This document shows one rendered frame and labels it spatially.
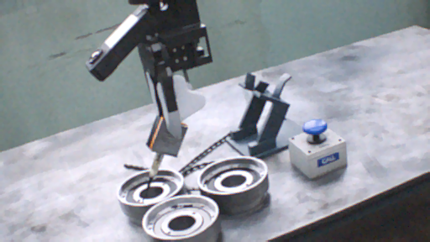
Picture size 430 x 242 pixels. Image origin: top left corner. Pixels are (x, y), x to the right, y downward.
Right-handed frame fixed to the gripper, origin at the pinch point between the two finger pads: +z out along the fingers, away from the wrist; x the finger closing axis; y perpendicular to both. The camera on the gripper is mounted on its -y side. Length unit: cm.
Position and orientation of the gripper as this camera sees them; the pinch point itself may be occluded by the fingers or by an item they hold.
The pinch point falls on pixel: (168, 128)
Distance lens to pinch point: 80.1
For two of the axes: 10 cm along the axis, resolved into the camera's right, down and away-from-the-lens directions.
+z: 1.9, 8.9, 4.1
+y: 9.1, -3.1, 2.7
